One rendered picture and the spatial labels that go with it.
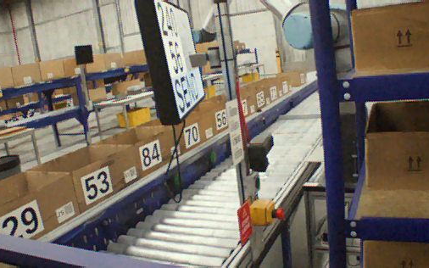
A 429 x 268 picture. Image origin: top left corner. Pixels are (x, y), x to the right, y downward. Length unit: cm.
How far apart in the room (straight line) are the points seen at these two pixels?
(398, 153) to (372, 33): 20
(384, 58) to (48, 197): 114
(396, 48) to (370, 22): 6
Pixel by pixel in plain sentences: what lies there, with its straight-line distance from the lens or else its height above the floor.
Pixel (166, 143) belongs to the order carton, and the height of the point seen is 98.
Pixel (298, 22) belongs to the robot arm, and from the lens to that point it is 155.
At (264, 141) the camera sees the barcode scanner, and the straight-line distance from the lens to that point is 131.
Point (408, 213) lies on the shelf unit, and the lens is 61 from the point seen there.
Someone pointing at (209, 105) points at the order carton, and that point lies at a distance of 284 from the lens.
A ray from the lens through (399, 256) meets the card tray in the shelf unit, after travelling 76.
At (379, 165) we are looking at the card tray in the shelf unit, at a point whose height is 118.
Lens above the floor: 140
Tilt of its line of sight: 12 degrees down
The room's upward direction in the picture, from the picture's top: 8 degrees counter-clockwise
